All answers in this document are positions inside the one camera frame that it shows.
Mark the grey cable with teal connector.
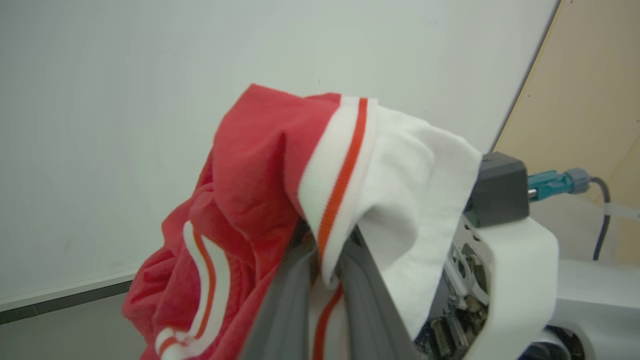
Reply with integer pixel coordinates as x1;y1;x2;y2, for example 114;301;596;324
527;168;613;262

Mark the beige partition panel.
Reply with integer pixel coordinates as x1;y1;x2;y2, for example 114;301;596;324
492;0;640;266

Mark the red and white jersey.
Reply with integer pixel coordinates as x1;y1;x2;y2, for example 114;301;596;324
121;83;483;360

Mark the dark grey right wrist camera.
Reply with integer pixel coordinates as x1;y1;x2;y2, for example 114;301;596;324
465;151;531;229

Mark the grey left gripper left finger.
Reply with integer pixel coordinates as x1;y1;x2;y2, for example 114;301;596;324
240;222;321;360

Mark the white and black baseboard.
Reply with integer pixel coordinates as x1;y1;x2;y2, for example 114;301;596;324
0;270;137;326

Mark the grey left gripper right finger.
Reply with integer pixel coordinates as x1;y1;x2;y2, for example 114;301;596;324
339;226;425;360

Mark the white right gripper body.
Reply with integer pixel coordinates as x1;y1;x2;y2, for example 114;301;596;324
415;212;560;360

